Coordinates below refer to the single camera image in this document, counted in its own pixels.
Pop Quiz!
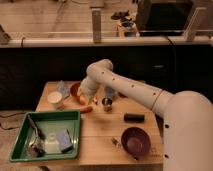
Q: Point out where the orange bowl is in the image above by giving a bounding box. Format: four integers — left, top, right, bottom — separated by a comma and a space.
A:
70, 82, 84, 105

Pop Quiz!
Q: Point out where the black metal utensil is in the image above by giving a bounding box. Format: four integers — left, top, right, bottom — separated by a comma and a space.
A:
27, 115, 45, 139

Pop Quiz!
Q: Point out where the dark purple bowl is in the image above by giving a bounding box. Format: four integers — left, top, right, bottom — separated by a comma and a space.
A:
121, 127, 151, 158

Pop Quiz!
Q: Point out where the blue glass cup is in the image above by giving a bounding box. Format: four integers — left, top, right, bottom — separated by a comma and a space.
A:
104, 86, 116, 99

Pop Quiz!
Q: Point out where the white plastic container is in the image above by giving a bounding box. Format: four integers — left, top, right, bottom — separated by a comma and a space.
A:
44, 133, 60, 154

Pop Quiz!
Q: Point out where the orange carrot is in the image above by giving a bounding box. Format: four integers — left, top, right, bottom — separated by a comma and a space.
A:
79, 106, 93, 113

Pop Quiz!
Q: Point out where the blue sponge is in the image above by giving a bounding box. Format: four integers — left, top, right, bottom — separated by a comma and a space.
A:
56, 129, 73, 153

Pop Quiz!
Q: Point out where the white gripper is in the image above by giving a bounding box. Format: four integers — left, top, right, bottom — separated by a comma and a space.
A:
78, 77, 99, 102

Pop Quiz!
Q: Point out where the small metal cup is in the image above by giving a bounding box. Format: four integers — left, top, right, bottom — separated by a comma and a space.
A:
102, 97, 112, 111

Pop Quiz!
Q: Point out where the wooden table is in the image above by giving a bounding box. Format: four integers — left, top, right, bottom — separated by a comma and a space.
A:
14, 80, 165, 168

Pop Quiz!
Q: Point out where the black monitor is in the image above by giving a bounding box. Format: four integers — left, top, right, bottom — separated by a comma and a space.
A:
136, 0, 193, 36

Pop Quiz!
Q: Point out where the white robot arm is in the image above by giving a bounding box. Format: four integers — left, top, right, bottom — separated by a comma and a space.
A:
78, 59, 213, 171

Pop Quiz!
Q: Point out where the white paper cup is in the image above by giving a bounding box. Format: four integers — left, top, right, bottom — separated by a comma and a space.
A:
47, 91, 63, 109

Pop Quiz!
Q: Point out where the small metal clip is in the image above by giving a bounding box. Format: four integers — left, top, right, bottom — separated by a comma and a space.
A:
111, 138, 121, 148

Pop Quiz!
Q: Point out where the green plastic tray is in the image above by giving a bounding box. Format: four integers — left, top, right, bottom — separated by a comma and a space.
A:
9, 110, 81, 163

